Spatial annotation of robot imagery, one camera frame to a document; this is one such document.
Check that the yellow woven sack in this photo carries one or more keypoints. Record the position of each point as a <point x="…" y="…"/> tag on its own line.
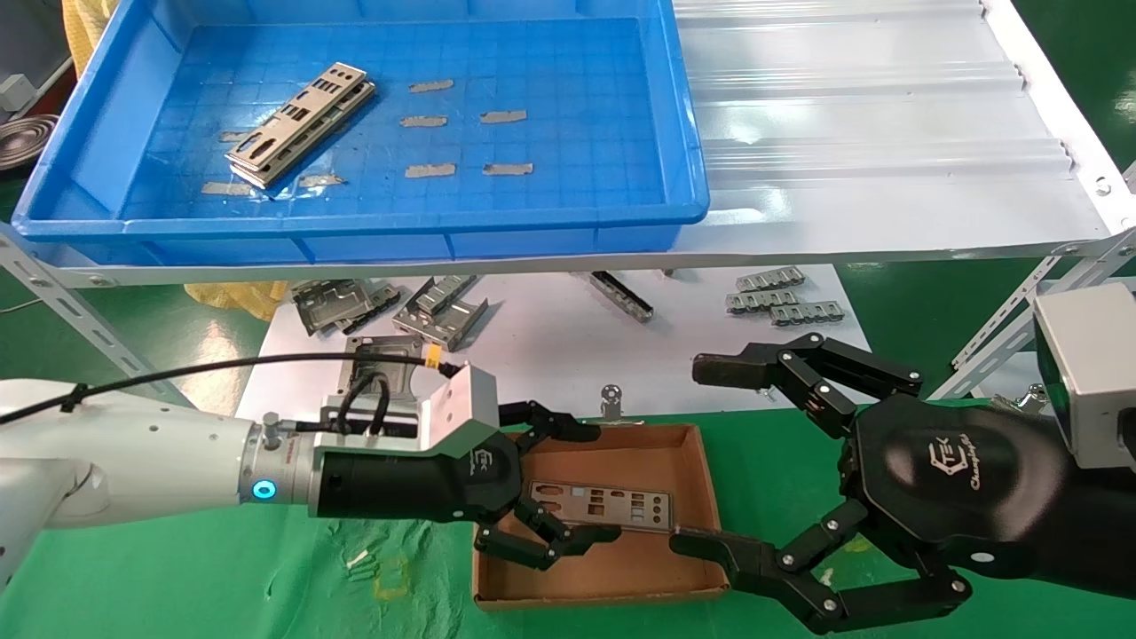
<point x="82" y="27"/>

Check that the yellow plastic bag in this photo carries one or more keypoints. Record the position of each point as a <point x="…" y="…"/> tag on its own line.
<point x="240" y="297"/>

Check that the long narrow metal rail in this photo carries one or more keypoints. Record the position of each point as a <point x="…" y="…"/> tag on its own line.
<point x="623" y="297"/>

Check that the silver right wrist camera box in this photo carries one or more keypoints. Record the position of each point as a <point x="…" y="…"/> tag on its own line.
<point x="1087" y="373"/>

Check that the silver metal I/O shield plate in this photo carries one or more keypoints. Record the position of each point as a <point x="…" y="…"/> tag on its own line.
<point x="612" y="508"/>
<point x="359" y="93"/>

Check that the silver coiled metal tube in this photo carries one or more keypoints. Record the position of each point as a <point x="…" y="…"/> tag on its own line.
<point x="22" y="142"/>

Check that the shallow brown cardboard box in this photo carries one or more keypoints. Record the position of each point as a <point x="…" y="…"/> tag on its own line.
<point x="621" y="568"/>

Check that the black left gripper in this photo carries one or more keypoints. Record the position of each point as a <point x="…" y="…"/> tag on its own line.
<point x="408" y="484"/>

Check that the small folded metal bracket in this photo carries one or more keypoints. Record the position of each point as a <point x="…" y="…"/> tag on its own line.
<point x="441" y="291"/>

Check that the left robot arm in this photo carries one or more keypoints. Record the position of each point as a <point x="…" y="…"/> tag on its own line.
<point x="133" y="453"/>

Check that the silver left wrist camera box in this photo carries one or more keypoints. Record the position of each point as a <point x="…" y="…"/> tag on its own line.
<point x="461" y="408"/>

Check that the flat grey metal plate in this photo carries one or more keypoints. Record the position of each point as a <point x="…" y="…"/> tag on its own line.
<point x="399" y="386"/>

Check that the metal I/O shield stack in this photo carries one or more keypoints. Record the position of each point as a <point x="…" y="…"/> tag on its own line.
<point x="293" y="133"/>

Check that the grey tape patch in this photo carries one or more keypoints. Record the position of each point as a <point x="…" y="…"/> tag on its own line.
<point x="324" y="180"/>

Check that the small white paper scrap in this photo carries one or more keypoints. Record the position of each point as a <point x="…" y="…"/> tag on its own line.
<point x="358" y="560"/>

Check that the white corrugated metal shelf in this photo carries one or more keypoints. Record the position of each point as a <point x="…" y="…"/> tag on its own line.
<point x="843" y="133"/>

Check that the small grey box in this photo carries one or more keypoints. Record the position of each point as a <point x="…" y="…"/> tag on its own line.
<point x="11" y="93"/>

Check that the blue plastic tray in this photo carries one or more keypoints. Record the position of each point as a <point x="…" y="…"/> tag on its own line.
<point x="577" y="89"/>

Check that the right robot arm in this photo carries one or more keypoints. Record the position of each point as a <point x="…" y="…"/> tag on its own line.
<point x="1105" y="532"/>

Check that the large folded metal bracket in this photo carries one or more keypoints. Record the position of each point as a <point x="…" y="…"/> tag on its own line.
<point x="445" y="328"/>

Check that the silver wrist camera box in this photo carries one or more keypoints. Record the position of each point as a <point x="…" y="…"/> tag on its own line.
<point x="461" y="408"/>
<point x="1087" y="373"/>

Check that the grey stamped metal bracket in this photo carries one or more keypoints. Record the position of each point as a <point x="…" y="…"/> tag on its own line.
<point x="326" y="306"/>
<point x="385" y="297"/>

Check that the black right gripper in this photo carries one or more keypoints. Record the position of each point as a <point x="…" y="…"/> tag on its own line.
<point x="958" y="479"/>

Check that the small notched metal strip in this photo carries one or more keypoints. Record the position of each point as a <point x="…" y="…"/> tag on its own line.
<point x="805" y="312"/>
<point x="769" y="280"/>
<point x="761" y="300"/>

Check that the white slotted angle brace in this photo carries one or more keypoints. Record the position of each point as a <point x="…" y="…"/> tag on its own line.
<point x="89" y="324"/>
<point x="1003" y="312"/>

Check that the white paper sheet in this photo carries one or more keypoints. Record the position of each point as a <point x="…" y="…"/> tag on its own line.
<point x="550" y="355"/>

